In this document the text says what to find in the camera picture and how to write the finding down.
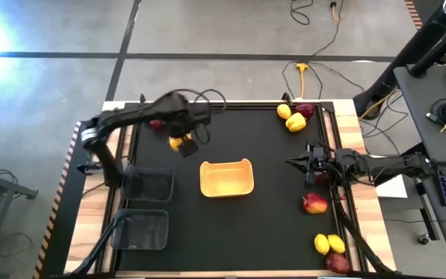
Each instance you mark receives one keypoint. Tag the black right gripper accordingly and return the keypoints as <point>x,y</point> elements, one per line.
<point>320,160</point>

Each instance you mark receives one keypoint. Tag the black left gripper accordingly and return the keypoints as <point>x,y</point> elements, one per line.
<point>190,115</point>

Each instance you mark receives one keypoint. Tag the small red produce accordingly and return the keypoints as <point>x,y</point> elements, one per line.
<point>156,124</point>

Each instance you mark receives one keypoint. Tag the red yellow apple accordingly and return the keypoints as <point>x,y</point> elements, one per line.
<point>314,204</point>

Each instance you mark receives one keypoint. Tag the yellow lemon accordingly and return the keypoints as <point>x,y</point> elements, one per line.
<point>283,111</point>
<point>321,244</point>
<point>336,243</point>

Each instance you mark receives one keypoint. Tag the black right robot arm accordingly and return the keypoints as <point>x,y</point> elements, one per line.
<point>385,166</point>

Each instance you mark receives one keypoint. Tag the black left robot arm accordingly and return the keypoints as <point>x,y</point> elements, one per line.
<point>130,114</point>

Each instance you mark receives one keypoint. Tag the grey translucent plastic basket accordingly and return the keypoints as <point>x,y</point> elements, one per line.
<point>147,184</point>
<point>141,230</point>

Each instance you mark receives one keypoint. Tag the yellow plastic basket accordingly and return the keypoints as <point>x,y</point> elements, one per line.
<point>227,180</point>

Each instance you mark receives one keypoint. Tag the black table mat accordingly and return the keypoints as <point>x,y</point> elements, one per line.
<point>246,232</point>

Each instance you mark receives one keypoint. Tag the black diagonal support strut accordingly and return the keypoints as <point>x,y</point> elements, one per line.
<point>99,248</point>
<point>356,236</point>

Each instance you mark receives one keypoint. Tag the white paper sheet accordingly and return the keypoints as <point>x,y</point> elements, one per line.
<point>391,188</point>

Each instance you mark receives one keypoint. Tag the grey desk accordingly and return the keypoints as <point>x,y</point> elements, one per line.
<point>420,116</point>

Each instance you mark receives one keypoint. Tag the black desk leg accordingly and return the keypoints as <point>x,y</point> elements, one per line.
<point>429,217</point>

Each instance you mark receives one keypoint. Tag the black desk caster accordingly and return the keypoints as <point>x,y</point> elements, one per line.
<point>423,239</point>

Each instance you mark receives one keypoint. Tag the black tower fan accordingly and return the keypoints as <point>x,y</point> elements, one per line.
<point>409,58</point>

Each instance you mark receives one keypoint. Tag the black frame post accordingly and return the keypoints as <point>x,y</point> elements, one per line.
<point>286,98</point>
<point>142,98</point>

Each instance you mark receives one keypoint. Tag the black hazard striped base plate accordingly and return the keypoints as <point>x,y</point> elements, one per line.
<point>68,217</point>

